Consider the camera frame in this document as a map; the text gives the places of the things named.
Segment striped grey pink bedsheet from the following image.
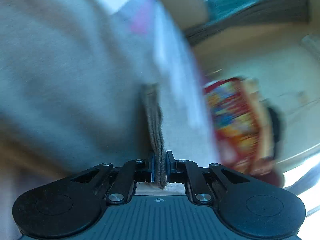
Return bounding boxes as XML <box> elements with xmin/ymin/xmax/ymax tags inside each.
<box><xmin>75</xmin><ymin>0</ymin><xmax>221</xmax><ymax>165</ymax></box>

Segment beige fleece pants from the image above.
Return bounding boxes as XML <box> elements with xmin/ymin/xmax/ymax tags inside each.
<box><xmin>1</xmin><ymin>0</ymin><xmax>159</xmax><ymax>239</ymax></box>

